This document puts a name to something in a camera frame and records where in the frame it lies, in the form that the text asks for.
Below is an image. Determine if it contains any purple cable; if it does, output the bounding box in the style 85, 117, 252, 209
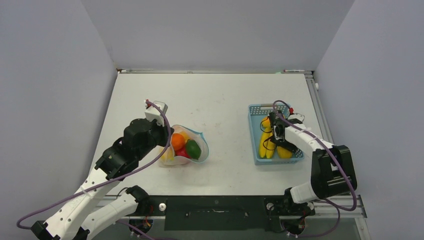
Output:
15, 99, 172, 240
272, 99, 359, 239

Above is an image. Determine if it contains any yellow lemon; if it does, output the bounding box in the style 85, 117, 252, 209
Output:
160, 147, 175, 163

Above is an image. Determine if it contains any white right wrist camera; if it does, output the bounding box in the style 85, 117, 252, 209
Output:
288, 113, 305, 122

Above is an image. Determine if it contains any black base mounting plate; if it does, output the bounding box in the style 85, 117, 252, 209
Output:
129, 195, 316, 232

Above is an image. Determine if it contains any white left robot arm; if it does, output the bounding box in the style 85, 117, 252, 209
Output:
30, 117, 174, 240

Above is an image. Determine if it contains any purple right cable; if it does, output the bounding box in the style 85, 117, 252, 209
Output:
272, 99, 359, 239

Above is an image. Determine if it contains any clear zip top bag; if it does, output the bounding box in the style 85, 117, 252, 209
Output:
159, 124, 210, 166

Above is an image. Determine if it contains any green pepper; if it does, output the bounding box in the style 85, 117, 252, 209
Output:
185, 139, 202, 160

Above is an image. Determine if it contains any aluminium right frame rail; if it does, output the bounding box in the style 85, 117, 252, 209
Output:
304, 71, 334, 143

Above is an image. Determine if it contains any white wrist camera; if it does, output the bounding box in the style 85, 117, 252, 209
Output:
144, 99, 168, 127
288, 113, 305, 122

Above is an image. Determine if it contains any aluminium front frame rail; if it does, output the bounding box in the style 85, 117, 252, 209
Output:
67, 195, 367, 220

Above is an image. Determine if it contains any yellow banana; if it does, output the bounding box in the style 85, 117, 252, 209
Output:
258, 132, 271, 159
264, 139, 276, 159

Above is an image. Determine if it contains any orange fruit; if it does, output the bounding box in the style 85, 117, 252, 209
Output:
171, 133, 186, 151

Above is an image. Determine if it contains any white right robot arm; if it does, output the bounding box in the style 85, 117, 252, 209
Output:
268, 110, 357, 214

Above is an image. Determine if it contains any red apple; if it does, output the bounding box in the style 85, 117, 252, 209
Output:
175, 147, 190, 159

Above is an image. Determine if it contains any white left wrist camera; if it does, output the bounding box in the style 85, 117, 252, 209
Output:
144, 99, 168, 127

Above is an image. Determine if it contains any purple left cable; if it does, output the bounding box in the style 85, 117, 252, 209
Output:
15, 99, 172, 240

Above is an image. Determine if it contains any light blue plastic basket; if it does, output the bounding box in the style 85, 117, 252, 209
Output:
247, 103, 305, 165

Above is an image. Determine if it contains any aluminium frame rail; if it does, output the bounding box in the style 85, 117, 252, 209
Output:
304, 71, 334, 143
67, 195, 367, 220

